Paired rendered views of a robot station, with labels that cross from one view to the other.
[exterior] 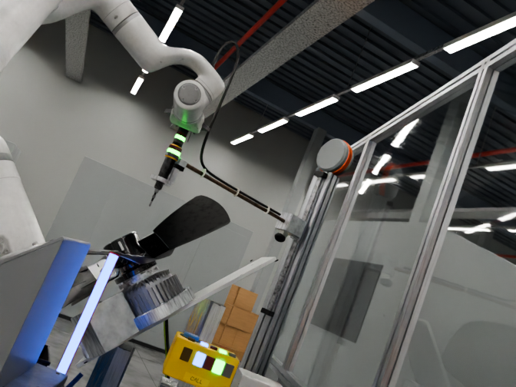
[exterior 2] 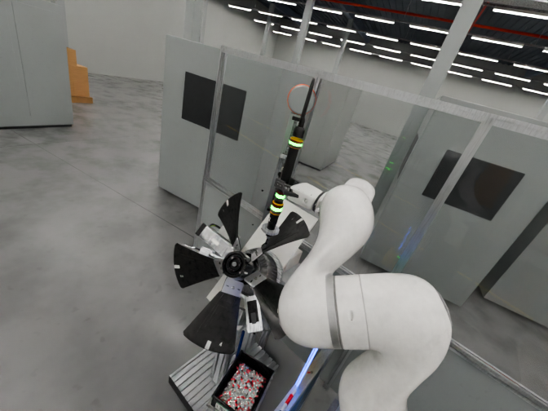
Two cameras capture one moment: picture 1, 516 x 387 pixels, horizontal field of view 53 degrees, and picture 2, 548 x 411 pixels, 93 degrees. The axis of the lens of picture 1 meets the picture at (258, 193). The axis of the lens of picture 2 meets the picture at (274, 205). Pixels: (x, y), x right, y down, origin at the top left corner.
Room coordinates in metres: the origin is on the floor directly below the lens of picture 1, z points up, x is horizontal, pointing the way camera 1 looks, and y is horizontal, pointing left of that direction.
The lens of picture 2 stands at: (1.11, 0.98, 1.98)
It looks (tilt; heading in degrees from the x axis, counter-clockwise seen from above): 26 degrees down; 308
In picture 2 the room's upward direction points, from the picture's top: 16 degrees clockwise
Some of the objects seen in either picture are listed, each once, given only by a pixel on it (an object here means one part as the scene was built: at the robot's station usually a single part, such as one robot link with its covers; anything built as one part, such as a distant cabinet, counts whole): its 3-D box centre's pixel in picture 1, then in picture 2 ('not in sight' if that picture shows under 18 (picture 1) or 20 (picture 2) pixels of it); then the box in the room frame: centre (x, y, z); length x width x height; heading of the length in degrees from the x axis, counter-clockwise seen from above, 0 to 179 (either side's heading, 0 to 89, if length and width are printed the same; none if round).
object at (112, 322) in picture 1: (106, 324); (258, 313); (1.58, 0.27, 0.98); 0.20 x 0.16 x 0.20; 96
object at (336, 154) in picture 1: (335, 157); (301, 99); (2.10, -0.24, 1.88); 0.17 x 0.15 x 0.16; 6
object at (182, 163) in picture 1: (168, 169); (273, 218); (1.64, 0.29, 1.49); 0.09 x 0.07 x 0.10; 131
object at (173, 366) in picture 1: (199, 365); not in sight; (1.30, -0.03, 1.02); 0.16 x 0.10 x 0.11; 96
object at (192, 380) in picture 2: not in sight; (227, 373); (1.79, 0.12, 0.04); 0.62 x 0.46 x 0.08; 96
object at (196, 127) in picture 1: (187, 115); (309, 196); (1.52, 0.29, 1.65); 0.11 x 0.10 x 0.07; 6
